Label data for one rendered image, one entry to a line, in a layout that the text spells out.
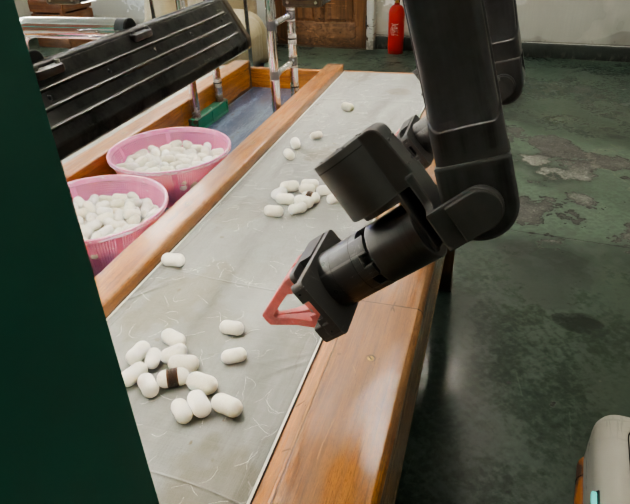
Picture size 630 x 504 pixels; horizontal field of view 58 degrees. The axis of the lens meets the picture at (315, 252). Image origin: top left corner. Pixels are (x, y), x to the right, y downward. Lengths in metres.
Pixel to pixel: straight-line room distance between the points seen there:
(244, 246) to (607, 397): 1.22
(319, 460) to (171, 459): 0.16
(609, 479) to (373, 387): 0.72
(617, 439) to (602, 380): 0.57
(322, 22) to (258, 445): 5.29
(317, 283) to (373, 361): 0.19
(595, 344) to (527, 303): 0.26
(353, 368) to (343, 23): 5.14
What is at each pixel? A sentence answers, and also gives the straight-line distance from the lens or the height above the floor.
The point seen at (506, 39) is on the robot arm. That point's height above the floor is 1.04.
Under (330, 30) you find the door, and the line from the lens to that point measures 5.74.
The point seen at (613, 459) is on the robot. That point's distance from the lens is 1.32.
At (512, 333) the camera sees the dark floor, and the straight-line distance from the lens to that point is 1.98.
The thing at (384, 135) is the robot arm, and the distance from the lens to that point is 0.47.
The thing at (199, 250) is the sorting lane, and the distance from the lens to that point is 0.96.
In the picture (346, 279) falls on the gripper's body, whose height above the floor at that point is 0.94.
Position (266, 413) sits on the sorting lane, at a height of 0.74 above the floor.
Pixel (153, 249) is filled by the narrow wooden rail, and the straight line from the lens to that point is 0.93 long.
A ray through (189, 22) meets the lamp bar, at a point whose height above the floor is 1.10.
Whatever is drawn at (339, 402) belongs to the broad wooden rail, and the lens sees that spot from 0.63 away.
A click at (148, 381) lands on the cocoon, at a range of 0.70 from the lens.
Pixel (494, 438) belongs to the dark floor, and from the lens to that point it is 1.65.
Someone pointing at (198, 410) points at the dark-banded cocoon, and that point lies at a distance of 0.66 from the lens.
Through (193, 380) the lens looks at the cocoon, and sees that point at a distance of 0.69.
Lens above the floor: 1.23
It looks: 32 degrees down
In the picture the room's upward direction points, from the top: 2 degrees counter-clockwise
